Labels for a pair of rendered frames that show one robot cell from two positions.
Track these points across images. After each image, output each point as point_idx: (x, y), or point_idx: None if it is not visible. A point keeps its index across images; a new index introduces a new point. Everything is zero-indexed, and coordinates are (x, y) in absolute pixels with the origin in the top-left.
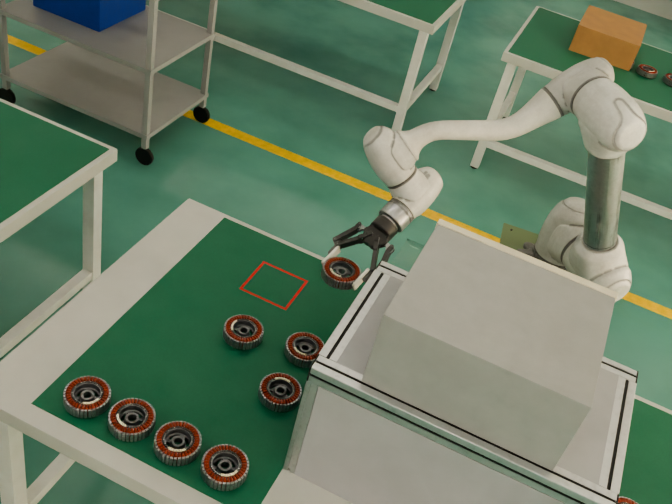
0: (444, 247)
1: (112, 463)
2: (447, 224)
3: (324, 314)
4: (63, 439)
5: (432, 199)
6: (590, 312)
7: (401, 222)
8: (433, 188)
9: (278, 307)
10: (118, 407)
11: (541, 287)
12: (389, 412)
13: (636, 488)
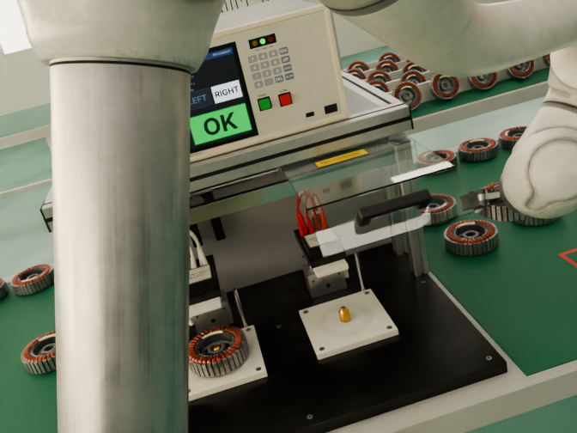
0: (292, 8)
1: (452, 148)
2: (313, 6)
3: (525, 281)
4: (491, 136)
5: (506, 176)
6: None
7: (501, 174)
8: (513, 154)
9: (567, 250)
10: (490, 140)
11: None
12: None
13: (32, 400)
